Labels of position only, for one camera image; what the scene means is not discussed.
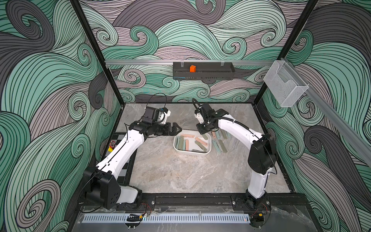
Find white storage box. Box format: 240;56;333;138
173;130;212;156

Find mint knife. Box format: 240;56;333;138
212;140;219;150

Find olive knife row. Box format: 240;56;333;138
218;140;227;153

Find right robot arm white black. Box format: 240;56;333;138
195;112;277;210

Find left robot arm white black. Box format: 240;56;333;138
82;121;182;209

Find pink folding knife top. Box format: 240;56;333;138
180;134;195;138

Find pink short knife in box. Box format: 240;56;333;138
195;137;208;147

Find dark olive folding knife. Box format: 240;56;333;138
195;141;207;153

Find small colourful toy blocks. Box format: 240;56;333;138
108;140;116;152

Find orange cube on shelf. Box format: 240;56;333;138
189;65;196;73

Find checkerboard mat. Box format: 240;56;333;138
101;132;137;186

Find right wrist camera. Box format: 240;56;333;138
191;98;229;129

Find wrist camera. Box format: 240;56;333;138
142;106;171;125
191;98;229;129

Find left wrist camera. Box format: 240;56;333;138
142;106;171;125

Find black wall shelf tray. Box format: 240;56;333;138
173;62;235;81

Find aluminium rail back wall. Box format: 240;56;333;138
105;59;274;66

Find aluminium rail wall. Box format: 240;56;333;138
305;85;371;169
105;59;274;66

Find clear plastic wall bin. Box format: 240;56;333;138
263;61;309;108

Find white slotted cable duct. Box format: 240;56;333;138
82;213;250;224

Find aluminium rail right wall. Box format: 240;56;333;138
305;85;371;169

